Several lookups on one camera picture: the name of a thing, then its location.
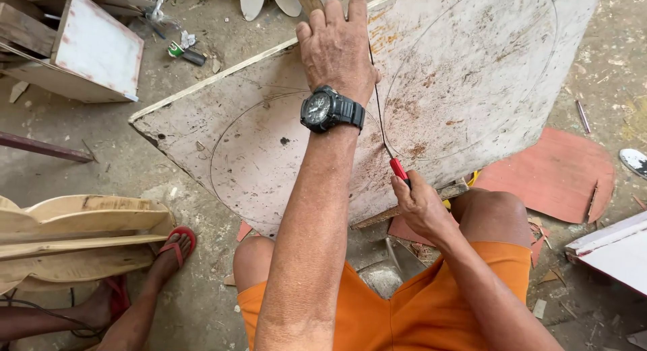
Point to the yellow object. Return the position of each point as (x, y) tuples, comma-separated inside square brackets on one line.
[(473, 178)]

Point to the person's right leg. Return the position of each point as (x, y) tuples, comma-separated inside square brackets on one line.
[(490, 214)]

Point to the small red plywood scrap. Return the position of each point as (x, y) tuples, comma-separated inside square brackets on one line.
[(244, 230)]

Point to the dark red metal bar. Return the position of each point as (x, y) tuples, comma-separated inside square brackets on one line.
[(45, 148)]

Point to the wooden batten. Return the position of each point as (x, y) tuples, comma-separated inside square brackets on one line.
[(452, 190)]

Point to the white board with red edge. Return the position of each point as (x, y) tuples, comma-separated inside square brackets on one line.
[(614, 252)]

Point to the person's left hand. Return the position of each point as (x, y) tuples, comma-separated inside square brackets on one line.
[(336, 58)]

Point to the thin metal rod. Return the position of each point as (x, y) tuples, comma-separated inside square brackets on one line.
[(583, 116)]

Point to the person's right fingers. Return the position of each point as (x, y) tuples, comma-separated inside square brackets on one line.
[(402, 194)]

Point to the person's left leg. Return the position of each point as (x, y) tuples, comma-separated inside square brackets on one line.
[(251, 262)]

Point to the green and black tool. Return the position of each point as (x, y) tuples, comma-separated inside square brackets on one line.
[(186, 53)]

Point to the person's right hand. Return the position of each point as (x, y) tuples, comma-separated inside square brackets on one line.
[(425, 209)]

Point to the orange shorts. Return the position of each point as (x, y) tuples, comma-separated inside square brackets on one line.
[(424, 310)]

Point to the white and black sandal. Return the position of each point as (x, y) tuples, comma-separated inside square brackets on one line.
[(634, 161)]

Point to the grey metal stool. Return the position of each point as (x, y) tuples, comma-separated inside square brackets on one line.
[(384, 275)]

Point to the black wristwatch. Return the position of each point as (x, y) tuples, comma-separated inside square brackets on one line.
[(323, 108)]

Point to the clear plastic wrap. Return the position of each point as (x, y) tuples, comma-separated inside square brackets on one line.
[(160, 17)]

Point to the red flip-flop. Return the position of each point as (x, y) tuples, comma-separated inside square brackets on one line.
[(183, 236), (119, 298)]

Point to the stack of curved wooden cutouts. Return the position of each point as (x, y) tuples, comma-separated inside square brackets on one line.
[(76, 240)]

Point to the heap of wooden planks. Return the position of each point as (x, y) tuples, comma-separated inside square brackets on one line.
[(30, 7)]

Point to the large red plywood offcut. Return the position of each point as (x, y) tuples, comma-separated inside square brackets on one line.
[(551, 176)]

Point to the white plywood board with circles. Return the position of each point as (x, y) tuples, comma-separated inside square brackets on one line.
[(470, 73)]

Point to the person's leg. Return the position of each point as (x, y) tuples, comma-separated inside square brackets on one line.
[(251, 262), (490, 214)]

